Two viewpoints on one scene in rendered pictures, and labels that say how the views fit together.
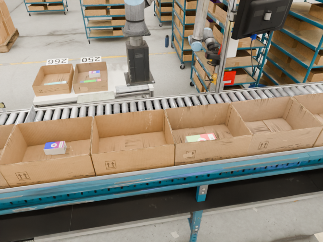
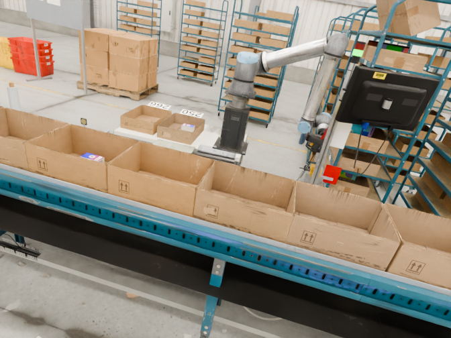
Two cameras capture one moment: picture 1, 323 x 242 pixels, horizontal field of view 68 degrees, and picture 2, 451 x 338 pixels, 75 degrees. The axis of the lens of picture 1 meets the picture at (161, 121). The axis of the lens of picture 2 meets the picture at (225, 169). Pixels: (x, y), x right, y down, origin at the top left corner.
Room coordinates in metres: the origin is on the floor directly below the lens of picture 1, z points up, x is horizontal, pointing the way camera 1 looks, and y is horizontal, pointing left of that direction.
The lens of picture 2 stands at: (-0.11, -0.48, 1.67)
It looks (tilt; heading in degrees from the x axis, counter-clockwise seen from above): 27 degrees down; 18
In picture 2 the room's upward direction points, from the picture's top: 10 degrees clockwise
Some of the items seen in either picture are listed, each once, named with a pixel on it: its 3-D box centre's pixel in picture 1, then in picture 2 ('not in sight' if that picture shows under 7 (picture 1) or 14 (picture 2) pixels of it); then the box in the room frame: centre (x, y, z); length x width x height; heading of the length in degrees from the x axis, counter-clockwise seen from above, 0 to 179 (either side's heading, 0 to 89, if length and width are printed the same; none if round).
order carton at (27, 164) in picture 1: (55, 150); (86, 157); (0.86, 0.54, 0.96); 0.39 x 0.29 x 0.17; 100
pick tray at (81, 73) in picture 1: (91, 76); (182, 127); (1.94, 0.63, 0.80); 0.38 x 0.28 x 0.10; 11
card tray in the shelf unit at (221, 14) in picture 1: (237, 14); not in sight; (2.47, -0.74, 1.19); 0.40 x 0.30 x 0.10; 10
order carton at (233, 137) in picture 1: (204, 132); (246, 200); (0.99, -0.24, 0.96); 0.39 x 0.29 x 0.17; 100
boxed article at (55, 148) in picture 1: (55, 148); (92, 160); (0.93, 0.58, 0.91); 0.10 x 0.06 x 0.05; 98
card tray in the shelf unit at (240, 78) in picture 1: (226, 70); (346, 177); (2.47, -0.74, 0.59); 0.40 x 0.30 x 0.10; 8
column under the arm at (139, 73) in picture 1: (138, 61); (234, 126); (2.00, 0.21, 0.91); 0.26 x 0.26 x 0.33; 13
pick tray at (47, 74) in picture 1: (55, 78); (147, 119); (1.90, 0.95, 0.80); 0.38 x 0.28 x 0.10; 11
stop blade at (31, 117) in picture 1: (26, 129); not in sight; (1.25, 0.93, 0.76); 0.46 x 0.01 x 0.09; 10
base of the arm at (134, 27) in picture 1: (135, 24); (242, 84); (2.01, 0.21, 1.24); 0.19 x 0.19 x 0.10
